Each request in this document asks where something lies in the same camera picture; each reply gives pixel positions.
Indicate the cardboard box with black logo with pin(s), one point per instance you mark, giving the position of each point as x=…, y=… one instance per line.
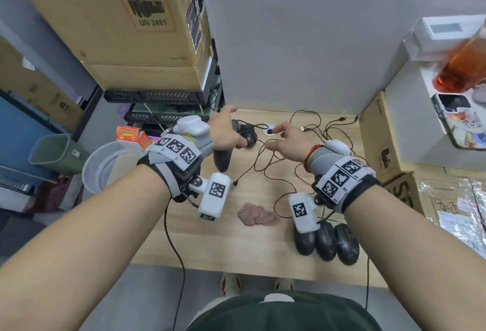
x=448, y=201

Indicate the white right wrist puck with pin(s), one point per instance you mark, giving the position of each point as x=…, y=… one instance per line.
x=337, y=147

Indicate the person's right forearm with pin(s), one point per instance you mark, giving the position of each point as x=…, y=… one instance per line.
x=417, y=262

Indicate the blue panel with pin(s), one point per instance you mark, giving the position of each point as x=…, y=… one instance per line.
x=19, y=137

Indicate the phone with colourful case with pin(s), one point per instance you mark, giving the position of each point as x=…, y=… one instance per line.
x=461, y=122

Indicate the small stamped cardboard box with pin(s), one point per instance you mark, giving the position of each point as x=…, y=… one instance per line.
x=376, y=141

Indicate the white left wrist puck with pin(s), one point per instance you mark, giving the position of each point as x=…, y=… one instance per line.
x=191, y=125

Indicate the left wrist camera rig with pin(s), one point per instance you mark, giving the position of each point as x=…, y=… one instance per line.
x=214, y=197

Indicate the small white boxes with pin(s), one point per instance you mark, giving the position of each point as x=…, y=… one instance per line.
x=429, y=38

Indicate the pink fluffy wiping cloth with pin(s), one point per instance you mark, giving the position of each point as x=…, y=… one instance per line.
x=258, y=215

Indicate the person's left shoe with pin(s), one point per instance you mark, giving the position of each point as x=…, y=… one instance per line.
x=231, y=283

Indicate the dark red bag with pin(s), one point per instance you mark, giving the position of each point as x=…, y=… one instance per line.
x=57, y=194

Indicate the large stamped cardboard box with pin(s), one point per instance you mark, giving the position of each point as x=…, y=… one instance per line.
x=76, y=19

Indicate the green trash bin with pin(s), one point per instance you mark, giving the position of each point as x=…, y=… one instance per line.
x=51, y=154

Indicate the person's dark shirt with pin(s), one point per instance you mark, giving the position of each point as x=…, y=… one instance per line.
x=281, y=315

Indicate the grey slatted panel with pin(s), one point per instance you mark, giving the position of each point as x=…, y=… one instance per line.
x=15, y=184

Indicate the black stacked tray rack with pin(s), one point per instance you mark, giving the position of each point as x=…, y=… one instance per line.
x=159, y=97

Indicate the large white box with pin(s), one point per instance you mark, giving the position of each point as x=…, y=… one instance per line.
x=410, y=125

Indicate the purple plastic strip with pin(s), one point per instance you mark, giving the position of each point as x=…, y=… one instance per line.
x=153, y=137

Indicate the clear plastic basin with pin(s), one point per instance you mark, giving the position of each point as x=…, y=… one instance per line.
x=95, y=167

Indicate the person's right hand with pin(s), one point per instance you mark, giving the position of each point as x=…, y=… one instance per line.
x=292, y=144

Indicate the plain cardboard box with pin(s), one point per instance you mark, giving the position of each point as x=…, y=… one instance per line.
x=144, y=76

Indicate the person's left hand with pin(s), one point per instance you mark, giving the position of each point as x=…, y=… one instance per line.
x=224, y=129

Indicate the dark grey padded seat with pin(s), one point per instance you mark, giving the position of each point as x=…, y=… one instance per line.
x=11, y=232

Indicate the grey left wrist sleeve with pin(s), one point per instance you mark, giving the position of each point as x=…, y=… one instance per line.
x=203, y=141

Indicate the white wrist puck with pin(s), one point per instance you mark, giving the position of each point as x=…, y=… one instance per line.
x=337, y=147
x=191, y=125

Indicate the person's left forearm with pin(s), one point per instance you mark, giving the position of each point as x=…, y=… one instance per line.
x=76, y=254

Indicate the plain orange small box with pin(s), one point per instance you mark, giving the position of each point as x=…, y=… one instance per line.
x=144, y=139

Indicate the black computer mouse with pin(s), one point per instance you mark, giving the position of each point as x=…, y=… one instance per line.
x=249, y=139
x=222, y=160
x=326, y=241
x=305, y=243
x=347, y=244

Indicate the person's beige trousers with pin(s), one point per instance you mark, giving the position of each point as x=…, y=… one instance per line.
x=207, y=310

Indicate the orange box with green print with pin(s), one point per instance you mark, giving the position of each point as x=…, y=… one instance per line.
x=127, y=134

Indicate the grey right wrist sleeve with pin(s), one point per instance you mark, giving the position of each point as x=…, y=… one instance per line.
x=322, y=160

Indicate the orange bottle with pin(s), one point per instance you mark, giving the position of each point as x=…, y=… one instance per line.
x=461, y=65

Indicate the white chest device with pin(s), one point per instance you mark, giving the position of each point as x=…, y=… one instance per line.
x=278, y=298

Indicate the white rounded device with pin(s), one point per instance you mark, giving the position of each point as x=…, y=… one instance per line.
x=480, y=93

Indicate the grey wrist sleeve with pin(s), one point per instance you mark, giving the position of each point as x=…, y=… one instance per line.
x=322, y=160
x=203, y=141

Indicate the cardboard box with small prints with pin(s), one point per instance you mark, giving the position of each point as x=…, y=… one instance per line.
x=38, y=95

